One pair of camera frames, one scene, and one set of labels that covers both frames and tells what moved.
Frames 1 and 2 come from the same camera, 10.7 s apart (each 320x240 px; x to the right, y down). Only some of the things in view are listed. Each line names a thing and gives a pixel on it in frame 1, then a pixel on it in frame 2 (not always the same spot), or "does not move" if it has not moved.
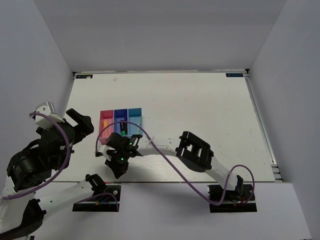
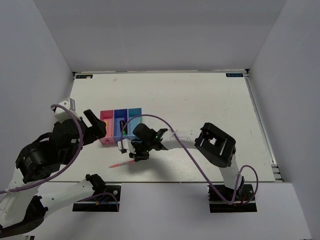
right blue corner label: x=234 y=75 does not move
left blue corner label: x=86 y=76 does not move
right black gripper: x=119 y=170 → x=138 y=156
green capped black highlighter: x=123 y=128 does not move
